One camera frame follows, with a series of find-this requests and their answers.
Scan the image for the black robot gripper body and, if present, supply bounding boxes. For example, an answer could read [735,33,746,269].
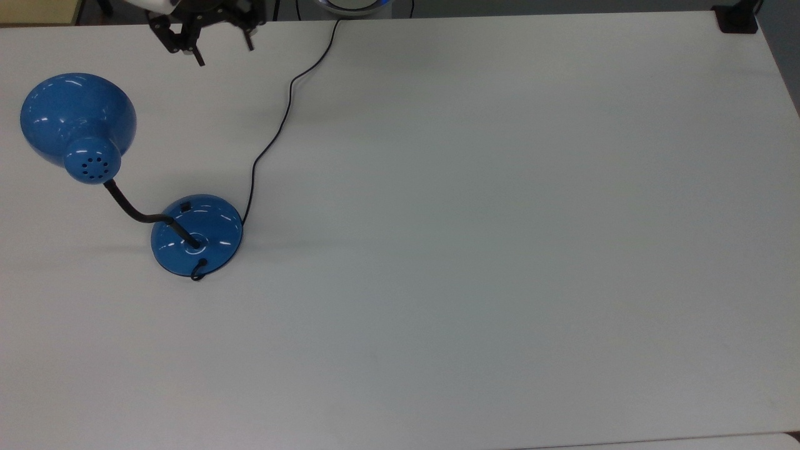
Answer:
[147,0,268,54]

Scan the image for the blue gooseneck desk lamp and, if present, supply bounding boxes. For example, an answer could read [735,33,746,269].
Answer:
[19,72,244,277]

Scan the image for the white blue-ringed robot base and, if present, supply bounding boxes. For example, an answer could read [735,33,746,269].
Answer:
[312,0,393,18]

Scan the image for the beige wooden furniture panel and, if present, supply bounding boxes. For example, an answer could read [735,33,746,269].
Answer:
[0,0,83,27]

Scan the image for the black table clamp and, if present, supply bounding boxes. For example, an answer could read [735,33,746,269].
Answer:
[711,0,764,34]

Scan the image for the black lamp power cable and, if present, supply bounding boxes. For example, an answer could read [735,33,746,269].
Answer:
[190,17,343,283]

